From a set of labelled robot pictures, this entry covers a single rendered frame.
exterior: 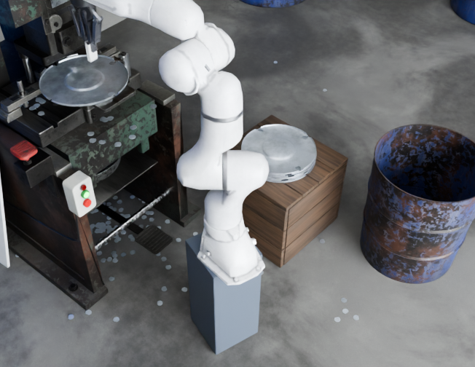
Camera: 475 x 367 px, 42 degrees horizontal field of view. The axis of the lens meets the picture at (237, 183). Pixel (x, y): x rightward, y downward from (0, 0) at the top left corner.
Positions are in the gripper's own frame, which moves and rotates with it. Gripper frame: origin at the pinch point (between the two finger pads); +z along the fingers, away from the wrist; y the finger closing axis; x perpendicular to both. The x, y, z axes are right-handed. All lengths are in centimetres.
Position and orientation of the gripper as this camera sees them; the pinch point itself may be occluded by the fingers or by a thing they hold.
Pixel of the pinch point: (91, 49)
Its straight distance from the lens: 199.3
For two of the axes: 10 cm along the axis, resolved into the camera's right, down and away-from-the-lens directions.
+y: 7.9, 4.6, -4.2
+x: 6.2, -5.5, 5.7
